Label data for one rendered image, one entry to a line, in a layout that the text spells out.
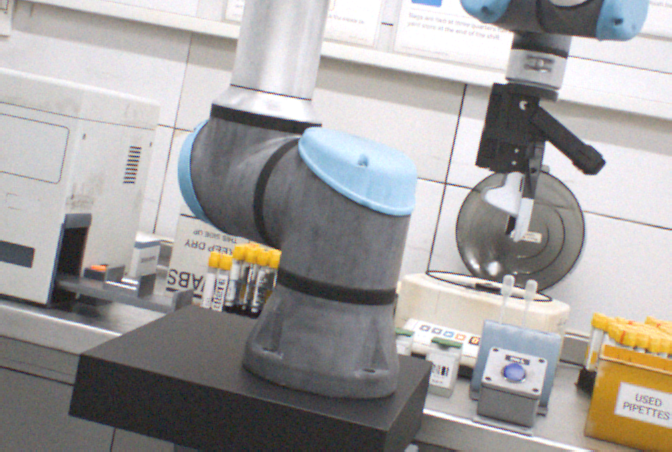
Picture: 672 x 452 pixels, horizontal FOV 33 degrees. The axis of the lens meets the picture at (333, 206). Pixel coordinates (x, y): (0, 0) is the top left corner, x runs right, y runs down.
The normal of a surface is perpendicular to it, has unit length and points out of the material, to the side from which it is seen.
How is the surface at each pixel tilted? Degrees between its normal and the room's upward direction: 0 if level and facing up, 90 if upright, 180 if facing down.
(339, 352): 76
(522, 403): 120
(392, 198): 89
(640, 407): 90
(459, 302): 90
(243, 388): 4
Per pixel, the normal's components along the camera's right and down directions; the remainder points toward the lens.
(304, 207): -0.68, -0.04
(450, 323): -0.36, -0.02
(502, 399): -0.28, 0.50
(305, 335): -0.27, -0.25
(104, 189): 0.96, 0.20
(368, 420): 0.18, -0.98
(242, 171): -0.57, -0.36
